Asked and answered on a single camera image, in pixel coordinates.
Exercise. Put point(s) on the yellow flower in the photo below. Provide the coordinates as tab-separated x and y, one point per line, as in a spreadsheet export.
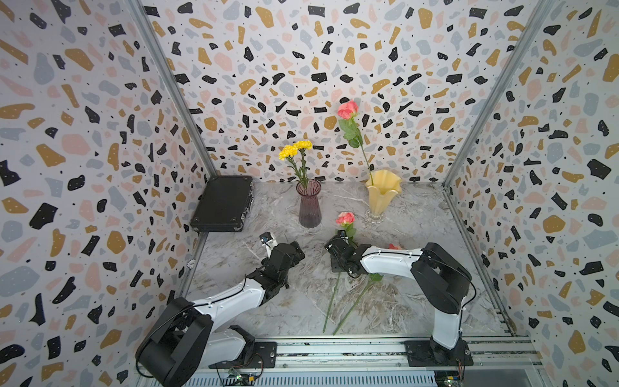
291	155
302	147

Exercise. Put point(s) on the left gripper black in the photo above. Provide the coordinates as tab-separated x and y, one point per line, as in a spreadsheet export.
299	253

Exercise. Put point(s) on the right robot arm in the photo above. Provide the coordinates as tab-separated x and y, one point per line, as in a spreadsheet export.
443	280

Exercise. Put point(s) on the left corner aluminium post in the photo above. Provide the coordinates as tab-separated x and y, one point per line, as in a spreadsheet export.
135	7

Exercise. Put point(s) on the purple ribbed glass vase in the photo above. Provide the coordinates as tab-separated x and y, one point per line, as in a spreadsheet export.
310	215

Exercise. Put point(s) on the black hard case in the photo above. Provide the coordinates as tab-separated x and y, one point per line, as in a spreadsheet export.
224	205

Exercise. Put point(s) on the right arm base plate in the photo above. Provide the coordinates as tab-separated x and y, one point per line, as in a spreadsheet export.
428	353

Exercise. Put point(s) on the yellow fluted glass vase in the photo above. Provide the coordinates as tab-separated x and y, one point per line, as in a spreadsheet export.
382	188

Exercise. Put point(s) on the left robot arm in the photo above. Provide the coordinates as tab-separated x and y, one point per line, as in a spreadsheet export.
189	336

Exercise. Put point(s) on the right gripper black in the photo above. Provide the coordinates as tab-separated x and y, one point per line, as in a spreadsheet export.
333	268

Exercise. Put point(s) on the aluminium front rail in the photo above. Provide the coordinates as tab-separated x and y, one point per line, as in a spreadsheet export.
382	361

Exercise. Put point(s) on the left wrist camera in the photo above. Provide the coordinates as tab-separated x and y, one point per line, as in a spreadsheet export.
268	242

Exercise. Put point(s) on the pink rose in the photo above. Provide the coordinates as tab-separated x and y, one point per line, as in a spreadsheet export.
345	221
347	113
373	279

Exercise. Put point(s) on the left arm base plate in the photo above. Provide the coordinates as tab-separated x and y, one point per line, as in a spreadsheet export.
258	355

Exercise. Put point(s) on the green circuit board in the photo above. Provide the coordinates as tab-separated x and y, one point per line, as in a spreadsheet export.
237	378

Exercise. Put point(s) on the corner aluminium post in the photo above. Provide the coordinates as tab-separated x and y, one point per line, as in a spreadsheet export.
534	24
135	7

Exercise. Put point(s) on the right corner aluminium post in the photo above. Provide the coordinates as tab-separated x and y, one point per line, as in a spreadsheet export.
534	24

